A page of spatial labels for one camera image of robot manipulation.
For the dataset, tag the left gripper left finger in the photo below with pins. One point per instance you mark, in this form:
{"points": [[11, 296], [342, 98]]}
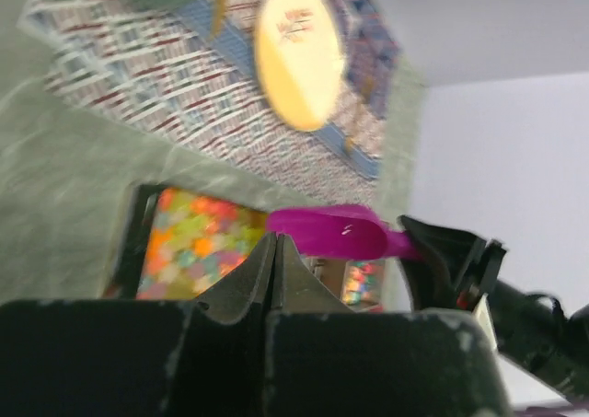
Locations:
{"points": [[229, 300]]}

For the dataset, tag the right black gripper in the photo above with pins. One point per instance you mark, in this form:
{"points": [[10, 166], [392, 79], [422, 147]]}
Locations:
{"points": [[457, 268]]}

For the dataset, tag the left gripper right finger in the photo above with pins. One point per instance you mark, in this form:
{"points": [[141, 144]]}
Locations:
{"points": [[295, 288]]}

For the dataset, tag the tin of lollipops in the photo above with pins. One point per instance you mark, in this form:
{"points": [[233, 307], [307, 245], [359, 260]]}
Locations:
{"points": [[326, 279]]}

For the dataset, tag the purple plastic scoop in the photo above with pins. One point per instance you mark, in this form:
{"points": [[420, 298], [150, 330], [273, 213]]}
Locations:
{"points": [[350, 232]]}

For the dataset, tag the tin of pastel star candies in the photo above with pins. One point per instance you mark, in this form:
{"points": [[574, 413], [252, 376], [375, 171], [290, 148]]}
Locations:
{"points": [[362, 285]]}

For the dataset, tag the gold tin of gummy stars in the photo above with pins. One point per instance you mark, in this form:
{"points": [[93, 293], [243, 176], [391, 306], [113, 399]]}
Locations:
{"points": [[178, 243]]}

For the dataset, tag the gold fork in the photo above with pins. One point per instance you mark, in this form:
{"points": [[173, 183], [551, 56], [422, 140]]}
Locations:
{"points": [[365, 98]]}

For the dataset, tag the cream and orange plate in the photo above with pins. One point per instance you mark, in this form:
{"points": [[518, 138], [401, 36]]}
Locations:
{"points": [[300, 60]]}

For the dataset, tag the patterned placemat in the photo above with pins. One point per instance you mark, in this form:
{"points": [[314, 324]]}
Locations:
{"points": [[158, 72]]}

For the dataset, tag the gold knife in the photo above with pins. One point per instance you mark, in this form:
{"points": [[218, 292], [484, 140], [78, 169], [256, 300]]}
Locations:
{"points": [[218, 17]]}

